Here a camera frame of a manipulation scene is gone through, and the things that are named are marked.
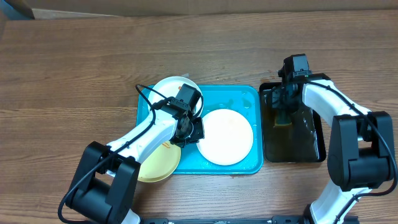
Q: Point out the green yellow sponge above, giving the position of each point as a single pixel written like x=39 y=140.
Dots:
x=282 y=118

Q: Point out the white plate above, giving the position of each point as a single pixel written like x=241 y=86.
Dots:
x=228 y=137
x=170 y=86

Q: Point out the teal plastic tray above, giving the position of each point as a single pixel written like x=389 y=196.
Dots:
x=243 y=99

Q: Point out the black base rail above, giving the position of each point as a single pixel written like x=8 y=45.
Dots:
x=224 y=221

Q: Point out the yellow plate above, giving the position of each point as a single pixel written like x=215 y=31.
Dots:
x=160 y=164

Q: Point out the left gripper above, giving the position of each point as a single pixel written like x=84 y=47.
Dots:
x=199 y=134

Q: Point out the black water tray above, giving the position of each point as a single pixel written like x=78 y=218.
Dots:
x=302 y=141

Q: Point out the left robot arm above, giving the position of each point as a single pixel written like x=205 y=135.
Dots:
x=105 y=180

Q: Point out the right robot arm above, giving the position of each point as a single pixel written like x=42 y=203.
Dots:
x=359 y=144

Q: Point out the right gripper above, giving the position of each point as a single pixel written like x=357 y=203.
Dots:
x=281 y=97

